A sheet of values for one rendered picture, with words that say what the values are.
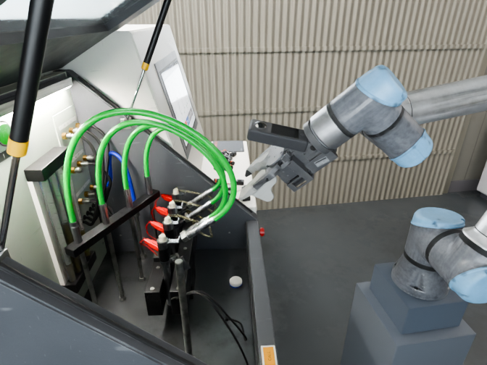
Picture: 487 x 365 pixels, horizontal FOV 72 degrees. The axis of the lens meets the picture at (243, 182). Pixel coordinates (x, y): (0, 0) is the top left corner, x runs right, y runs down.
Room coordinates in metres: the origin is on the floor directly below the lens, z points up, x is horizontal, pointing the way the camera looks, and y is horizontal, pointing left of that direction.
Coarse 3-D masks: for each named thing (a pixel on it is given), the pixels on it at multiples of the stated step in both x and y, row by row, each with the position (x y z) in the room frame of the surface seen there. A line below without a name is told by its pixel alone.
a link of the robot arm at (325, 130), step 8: (320, 112) 0.59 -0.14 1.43; (312, 120) 0.59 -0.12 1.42; (320, 120) 0.58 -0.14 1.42; (328, 120) 0.57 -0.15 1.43; (312, 128) 0.58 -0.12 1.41; (320, 128) 0.57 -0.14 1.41; (328, 128) 0.56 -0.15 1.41; (336, 128) 0.56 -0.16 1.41; (320, 136) 0.57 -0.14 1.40; (328, 136) 0.56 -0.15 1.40; (336, 136) 0.56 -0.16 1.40; (344, 136) 0.56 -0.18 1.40; (328, 144) 0.56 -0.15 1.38; (336, 144) 0.57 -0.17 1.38
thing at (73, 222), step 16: (112, 112) 0.66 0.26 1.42; (128, 112) 0.66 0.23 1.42; (144, 112) 0.66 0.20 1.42; (80, 128) 0.65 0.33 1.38; (192, 128) 0.67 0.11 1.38; (208, 144) 0.66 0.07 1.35; (64, 160) 0.65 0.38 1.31; (224, 160) 0.67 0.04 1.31; (64, 176) 0.65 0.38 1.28; (64, 192) 0.65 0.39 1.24; (224, 208) 0.67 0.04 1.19
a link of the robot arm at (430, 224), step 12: (420, 216) 0.73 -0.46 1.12; (432, 216) 0.73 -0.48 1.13; (444, 216) 0.73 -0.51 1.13; (456, 216) 0.73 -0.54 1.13; (420, 228) 0.72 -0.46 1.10; (432, 228) 0.70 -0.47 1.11; (444, 228) 0.68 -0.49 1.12; (456, 228) 0.68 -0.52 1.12; (408, 240) 0.75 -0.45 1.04; (420, 240) 0.70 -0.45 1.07; (432, 240) 0.67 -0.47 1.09; (408, 252) 0.74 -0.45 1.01; (420, 252) 0.70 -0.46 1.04
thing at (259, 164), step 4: (268, 152) 0.67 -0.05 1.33; (260, 156) 0.68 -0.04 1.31; (264, 156) 0.67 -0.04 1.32; (256, 160) 0.69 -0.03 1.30; (260, 160) 0.67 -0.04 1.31; (264, 160) 0.66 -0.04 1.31; (252, 164) 0.68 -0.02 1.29; (256, 164) 0.67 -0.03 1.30; (260, 164) 0.67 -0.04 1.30; (264, 164) 0.66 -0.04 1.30; (248, 168) 0.69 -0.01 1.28; (252, 168) 0.68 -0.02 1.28; (256, 168) 0.68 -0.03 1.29; (260, 168) 0.69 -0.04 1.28; (264, 168) 0.68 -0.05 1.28; (248, 172) 0.69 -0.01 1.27; (252, 172) 0.69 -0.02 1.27
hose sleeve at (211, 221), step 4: (212, 216) 0.68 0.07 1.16; (208, 220) 0.67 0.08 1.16; (212, 220) 0.66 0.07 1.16; (200, 224) 0.67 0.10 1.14; (204, 224) 0.66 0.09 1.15; (208, 224) 0.66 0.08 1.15; (212, 224) 0.66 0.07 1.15; (196, 228) 0.66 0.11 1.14; (200, 228) 0.66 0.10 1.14; (204, 228) 0.66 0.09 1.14; (188, 232) 0.66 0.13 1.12; (192, 232) 0.66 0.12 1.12; (196, 232) 0.66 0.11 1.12; (188, 236) 0.66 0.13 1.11; (192, 236) 0.66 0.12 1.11
